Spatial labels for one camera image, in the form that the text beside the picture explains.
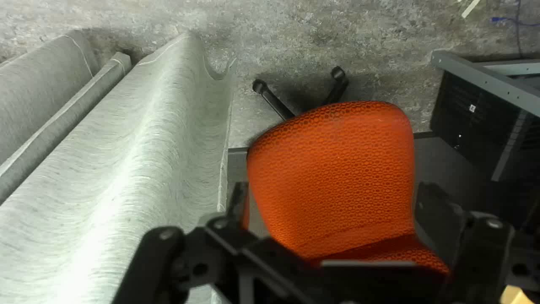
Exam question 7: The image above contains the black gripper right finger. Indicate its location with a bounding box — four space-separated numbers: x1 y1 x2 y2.
414 179 519 304

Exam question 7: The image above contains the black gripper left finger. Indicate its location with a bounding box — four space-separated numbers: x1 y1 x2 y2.
112 181 267 304

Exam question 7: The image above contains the grey-white woven curtain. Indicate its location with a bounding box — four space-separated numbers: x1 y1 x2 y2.
0 27 235 304

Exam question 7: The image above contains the black equipment box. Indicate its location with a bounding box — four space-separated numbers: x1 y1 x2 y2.
429 70 540 227

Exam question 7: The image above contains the orange mesh office chair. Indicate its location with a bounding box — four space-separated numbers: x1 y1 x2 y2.
245 65 453 279

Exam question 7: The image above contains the grey metal frame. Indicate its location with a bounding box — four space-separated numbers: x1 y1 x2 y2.
431 49 540 183

